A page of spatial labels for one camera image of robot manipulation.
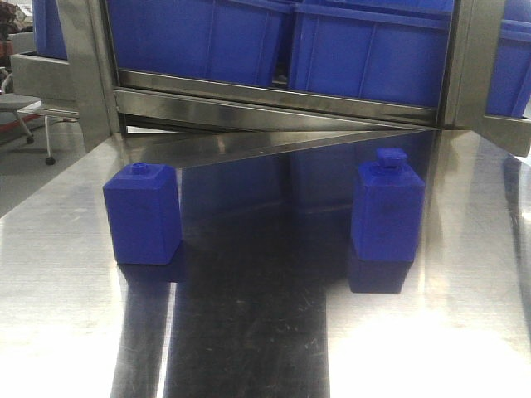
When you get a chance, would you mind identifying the blue block part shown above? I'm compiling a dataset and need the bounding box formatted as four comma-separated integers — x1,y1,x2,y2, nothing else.
103,163,182,265

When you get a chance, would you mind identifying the blue bottle part with cap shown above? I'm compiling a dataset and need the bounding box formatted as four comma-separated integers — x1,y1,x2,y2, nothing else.
351,148,426,262

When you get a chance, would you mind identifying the stainless steel shelf rack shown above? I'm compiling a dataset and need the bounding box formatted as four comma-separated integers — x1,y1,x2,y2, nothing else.
11,1,530,156

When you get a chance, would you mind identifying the blue plastic bin centre left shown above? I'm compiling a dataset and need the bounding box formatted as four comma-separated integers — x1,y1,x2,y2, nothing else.
107,0,293,87

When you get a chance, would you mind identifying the blue plastic bin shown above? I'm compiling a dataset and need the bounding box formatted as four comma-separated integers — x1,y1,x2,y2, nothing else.
107,0,293,87
288,2,451,107
486,1,530,119
32,0,67,60

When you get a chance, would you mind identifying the blue plastic bin centre right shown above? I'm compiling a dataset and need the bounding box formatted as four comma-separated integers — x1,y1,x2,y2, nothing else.
288,2,451,107

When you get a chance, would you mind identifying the blue plastic bin far right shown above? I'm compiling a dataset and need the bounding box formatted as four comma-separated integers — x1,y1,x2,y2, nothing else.
486,1,530,119

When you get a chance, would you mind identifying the blue plastic bin far left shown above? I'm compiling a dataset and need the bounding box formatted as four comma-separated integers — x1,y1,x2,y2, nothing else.
32,0,67,60

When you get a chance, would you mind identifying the grey office chair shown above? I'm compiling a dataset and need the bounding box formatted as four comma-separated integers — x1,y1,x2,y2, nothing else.
1,73,39,144

